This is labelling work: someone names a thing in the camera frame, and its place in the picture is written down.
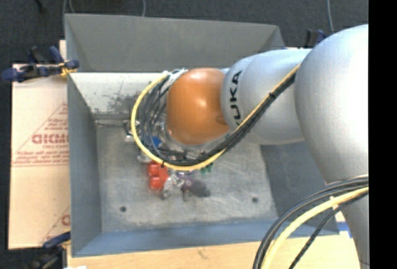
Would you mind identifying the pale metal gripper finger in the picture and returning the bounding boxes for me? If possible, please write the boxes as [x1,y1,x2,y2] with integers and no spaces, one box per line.
[179,178,191,202]
[160,177,176,201]

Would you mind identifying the dark purple grey toy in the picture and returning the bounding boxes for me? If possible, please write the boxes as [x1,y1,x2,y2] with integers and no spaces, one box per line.
[187,177,212,199]

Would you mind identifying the red plastic toy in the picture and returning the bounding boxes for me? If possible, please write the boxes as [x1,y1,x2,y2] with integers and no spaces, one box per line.
[147,161,170,191]

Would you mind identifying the grey metal bin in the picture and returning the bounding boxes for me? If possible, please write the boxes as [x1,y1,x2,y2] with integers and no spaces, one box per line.
[63,13,339,258]

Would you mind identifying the brown cardboard board red print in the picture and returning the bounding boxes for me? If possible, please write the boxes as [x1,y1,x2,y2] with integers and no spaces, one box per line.
[7,39,73,250]

